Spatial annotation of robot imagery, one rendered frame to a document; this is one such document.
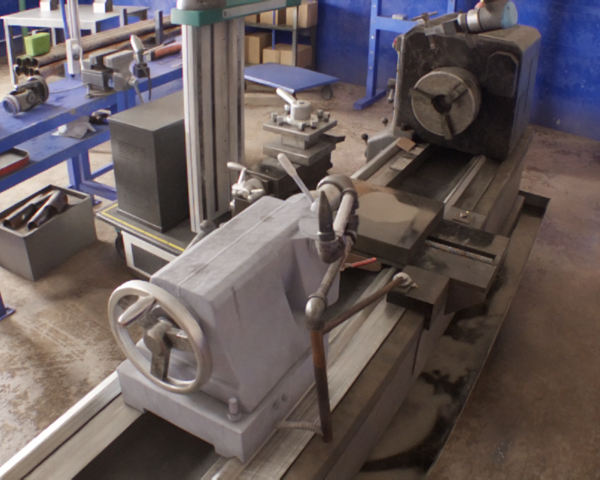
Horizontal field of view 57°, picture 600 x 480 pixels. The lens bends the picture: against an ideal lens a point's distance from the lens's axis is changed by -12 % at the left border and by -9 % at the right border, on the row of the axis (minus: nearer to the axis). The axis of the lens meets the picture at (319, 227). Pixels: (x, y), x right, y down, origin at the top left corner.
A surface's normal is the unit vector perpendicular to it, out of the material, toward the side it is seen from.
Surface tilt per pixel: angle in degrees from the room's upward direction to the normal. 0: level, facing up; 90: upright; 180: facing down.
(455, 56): 90
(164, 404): 90
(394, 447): 0
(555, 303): 0
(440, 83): 90
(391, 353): 0
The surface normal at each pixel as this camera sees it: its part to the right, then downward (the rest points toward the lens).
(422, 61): -0.47, 0.42
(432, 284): 0.04, -0.87
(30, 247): 0.90, 0.24
